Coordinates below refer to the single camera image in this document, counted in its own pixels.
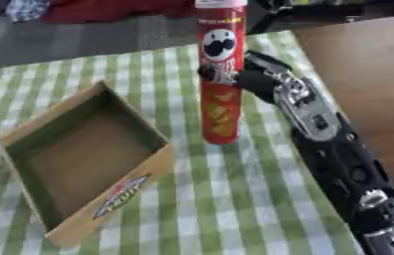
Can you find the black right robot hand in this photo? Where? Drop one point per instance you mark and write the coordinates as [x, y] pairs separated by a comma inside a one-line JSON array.
[[260, 81]]

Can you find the red snack can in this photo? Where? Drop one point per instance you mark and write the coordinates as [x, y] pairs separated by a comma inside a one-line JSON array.
[[222, 109]]

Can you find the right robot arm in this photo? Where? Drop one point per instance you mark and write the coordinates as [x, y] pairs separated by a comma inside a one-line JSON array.
[[334, 149]]

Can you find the tan cardboard box green inside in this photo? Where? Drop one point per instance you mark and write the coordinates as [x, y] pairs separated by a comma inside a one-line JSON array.
[[84, 162]]

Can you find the black tripod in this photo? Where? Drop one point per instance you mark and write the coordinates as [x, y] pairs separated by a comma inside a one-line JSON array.
[[305, 11]]

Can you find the person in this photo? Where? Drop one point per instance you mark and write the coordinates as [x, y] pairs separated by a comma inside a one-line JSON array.
[[96, 9]]

